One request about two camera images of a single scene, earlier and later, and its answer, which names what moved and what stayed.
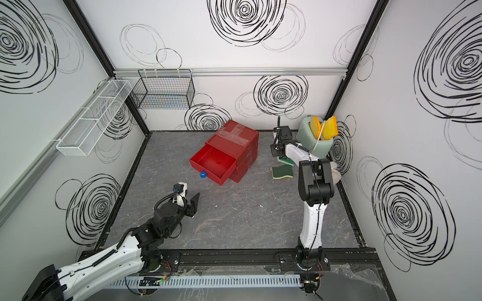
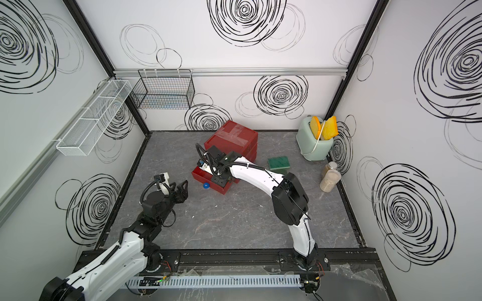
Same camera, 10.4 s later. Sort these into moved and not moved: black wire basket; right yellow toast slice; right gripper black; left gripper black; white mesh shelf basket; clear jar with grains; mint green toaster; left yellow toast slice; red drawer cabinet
Moved: red drawer cabinet; right gripper black; left gripper black
Not moved: mint green toaster; clear jar with grains; right yellow toast slice; white mesh shelf basket; black wire basket; left yellow toast slice
